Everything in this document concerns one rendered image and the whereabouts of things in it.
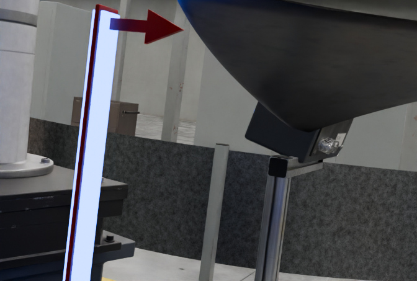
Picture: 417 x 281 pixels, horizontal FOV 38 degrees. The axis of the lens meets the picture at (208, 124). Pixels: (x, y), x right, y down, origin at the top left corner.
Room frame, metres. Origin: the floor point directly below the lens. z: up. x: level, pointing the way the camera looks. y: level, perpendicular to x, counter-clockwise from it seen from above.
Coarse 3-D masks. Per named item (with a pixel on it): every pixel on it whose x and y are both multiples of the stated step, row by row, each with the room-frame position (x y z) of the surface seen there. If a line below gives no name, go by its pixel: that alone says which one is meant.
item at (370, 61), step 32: (192, 0) 0.33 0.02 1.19; (224, 0) 0.32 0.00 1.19; (256, 0) 0.31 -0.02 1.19; (224, 32) 0.36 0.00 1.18; (256, 32) 0.35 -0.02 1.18; (288, 32) 0.34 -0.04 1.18; (320, 32) 0.33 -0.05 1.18; (352, 32) 0.32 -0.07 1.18; (384, 32) 0.31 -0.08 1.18; (416, 32) 0.30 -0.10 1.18; (224, 64) 0.42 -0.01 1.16; (256, 64) 0.40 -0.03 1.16; (288, 64) 0.40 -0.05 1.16; (320, 64) 0.39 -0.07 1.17; (352, 64) 0.38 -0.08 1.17; (384, 64) 0.38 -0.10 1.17; (416, 64) 0.37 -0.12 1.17; (256, 96) 0.46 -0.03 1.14; (288, 96) 0.45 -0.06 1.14; (320, 96) 0.45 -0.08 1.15; (352, 96) 0.44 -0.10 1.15; (384, 96) 0.44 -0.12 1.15; (416, 96) 0.43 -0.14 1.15
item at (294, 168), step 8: (272, 160) 0.92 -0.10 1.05; (280, 160) 0.92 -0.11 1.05; (288, 160) 0.92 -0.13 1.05; (296, 160) 0.96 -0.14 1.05; (320, 160) 1.13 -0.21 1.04; (272, 168) 0.92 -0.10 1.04; (280, 168) 0.92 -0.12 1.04; (288, 168) 0.95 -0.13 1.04; (296, 168) 0.97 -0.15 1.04; (304, 168) 1.01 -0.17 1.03; (312, 168) 1.06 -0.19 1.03; (320, 168) 1.12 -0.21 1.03; (272, 176) 0.92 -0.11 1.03; (280, 176) 0.92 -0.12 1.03; (288, 176) 0.92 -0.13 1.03
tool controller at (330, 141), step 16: (256, 112) 1.00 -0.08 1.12; (256, 128) 1.00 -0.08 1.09; (272, 128) 0.99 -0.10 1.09; (288, 128) 0.98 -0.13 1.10; (320, 128) 0.97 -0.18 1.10; (336, 128) 1.07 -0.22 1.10; (272, 144) 0.98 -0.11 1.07; (288, 144) 0.97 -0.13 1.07; (304, 144) 0.96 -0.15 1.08; (320, 144) 0.99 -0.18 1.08; (336, 144) 1.02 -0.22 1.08; (304, 160) 0.96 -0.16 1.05
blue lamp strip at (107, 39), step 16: (112, 16) 0.44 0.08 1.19; (112, 32) 0.45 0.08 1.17; (112, 48) 0.45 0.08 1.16; (96, 64) 0.43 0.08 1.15; (112, 64) 0.45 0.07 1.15; (96, 80) 0.43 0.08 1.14; (96, 96) 0.43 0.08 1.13; (96, 112) 0.44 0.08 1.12; (96, 128) 0.44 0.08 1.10; (96, 144) 0.44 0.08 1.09; (96, 160) 0.44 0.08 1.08; (96, 176) 0.45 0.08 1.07; (96, 192) 0.45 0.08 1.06; (80, 208) 0.43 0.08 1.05; (96, 208) 0.45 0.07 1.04; (80, 224) 0.43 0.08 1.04; (80, 240) 0.43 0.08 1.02; (80, 256) 0.44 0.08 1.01; (80, 272) 0.44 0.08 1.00
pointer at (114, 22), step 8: (152, 16) 0.43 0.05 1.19; (160, 16) 0.42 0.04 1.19; (112, 24) 0.44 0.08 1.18; (120, 24) 0.44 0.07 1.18; (128, 24) 0.43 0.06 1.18; (136, 24) 0.43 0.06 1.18; (144, 24) 0.43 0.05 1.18; (152, 24) 0.43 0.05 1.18; (160, 24) 0.42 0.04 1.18; (168, 24) 0.42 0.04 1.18; (144, 32) 0.43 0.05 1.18; (152, 32) 0.43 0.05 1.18; (160, 32) 0.42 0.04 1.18; (168, 32) 0.42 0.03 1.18; (176, 32) 0.42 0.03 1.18; (152, 40) 0.43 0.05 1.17
